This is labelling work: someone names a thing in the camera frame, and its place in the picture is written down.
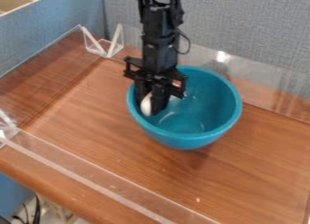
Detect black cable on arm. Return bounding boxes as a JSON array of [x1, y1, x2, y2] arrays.
[[171, 26, 191, 55]]

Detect clear acrylic back barrier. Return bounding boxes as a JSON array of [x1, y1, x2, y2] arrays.
[[120, 25, 310, 99]]

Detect clear acrylic front barrier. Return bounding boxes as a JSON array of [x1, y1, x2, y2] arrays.
[[0, 110, 219, 224]]

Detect blue partition with wooden shelf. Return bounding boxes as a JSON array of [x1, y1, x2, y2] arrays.
[[0, 0, 105, 77]]

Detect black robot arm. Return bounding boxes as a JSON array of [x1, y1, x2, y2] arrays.
[[123, 0, 188, 116]]

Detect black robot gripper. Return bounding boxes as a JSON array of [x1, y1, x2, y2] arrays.
[[123, 34, 187, 115]]

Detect clear acrylic corner bracket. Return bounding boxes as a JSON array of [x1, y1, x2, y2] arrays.
[[81, 24, 124, 58]]

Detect clear acrylic barrier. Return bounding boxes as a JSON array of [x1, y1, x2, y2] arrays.
[[120, 25, 310, 99], [0, 110, 219, 224]]

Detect blue plastic bowl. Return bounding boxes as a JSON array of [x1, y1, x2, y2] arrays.
[[125, 65, 242, 150]]

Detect white brown toy mushroom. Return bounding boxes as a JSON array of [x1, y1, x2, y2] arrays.
[[139, 81, 184, 116]]

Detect black cables under table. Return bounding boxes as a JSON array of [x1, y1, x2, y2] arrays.
[[0, 194, 43, 224]]

